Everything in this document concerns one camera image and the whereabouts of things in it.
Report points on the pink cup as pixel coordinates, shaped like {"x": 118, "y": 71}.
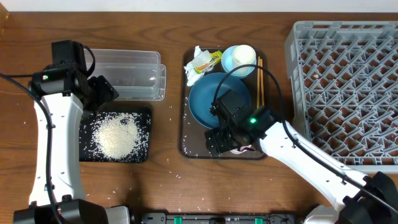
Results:
{"x": 242, "y": 149}

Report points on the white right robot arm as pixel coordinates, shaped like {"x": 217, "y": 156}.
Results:
{"x": 354, "y": 196}

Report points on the dark blue plate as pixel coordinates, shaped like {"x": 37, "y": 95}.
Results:
{"x": 202, "y": 94}

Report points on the cream white cup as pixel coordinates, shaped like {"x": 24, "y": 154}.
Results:
{"x": 243, "y": 55}

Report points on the light blue bowl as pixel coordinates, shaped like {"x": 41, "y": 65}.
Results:
{"x": 227, "y": 61}

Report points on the pile of white rice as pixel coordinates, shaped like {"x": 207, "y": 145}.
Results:
{"x": 116, "y": 135}

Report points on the black waste tray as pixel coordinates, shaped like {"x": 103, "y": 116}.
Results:
{"x": 118, "y": 133}

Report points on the wooden chopstick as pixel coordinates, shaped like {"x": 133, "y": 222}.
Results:
{"x": 258, "y": 83}
{"x": 262, "y": 82}

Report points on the grey dishwasher rack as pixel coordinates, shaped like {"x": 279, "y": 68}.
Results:
{"x": 344, "y": 85}

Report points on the dark brown serving tray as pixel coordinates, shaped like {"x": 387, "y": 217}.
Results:
{"x": 191, "y": 140}

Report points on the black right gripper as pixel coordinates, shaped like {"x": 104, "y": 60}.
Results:
{"x": 218, "y": 140}

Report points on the right wooden chopstick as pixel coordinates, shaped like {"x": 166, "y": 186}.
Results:
{"x": 262, "y": 82}

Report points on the crumpled plastic snack wrapper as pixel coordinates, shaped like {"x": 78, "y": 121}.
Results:
{"x": 202, "y": 62}

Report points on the clear plastic bin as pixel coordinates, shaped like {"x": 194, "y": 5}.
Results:
{"x": 135, "y": 74}

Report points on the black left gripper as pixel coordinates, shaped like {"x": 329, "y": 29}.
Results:
{"x": 104, "y": 91}

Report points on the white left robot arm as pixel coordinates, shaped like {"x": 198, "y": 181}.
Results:
{"x": 57, "y": 195}

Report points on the left wooden chopstick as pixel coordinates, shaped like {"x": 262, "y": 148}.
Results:
{"x": 258, "y": 83}

